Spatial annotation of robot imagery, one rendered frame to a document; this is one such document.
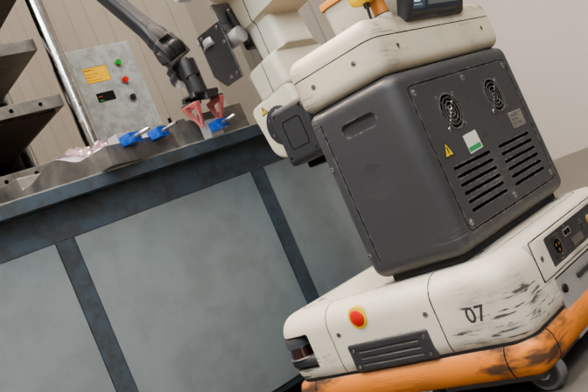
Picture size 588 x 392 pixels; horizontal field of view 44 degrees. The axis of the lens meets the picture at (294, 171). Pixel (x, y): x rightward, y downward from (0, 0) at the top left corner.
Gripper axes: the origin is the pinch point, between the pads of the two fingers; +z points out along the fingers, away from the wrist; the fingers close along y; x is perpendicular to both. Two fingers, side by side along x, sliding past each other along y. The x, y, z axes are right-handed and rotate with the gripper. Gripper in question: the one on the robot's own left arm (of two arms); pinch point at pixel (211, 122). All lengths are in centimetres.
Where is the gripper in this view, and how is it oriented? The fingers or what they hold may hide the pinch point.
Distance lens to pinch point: 214.6
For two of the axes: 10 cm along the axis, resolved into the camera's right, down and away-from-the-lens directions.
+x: 6.7, -3.2, -6.7
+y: -6.2, 2.4, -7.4
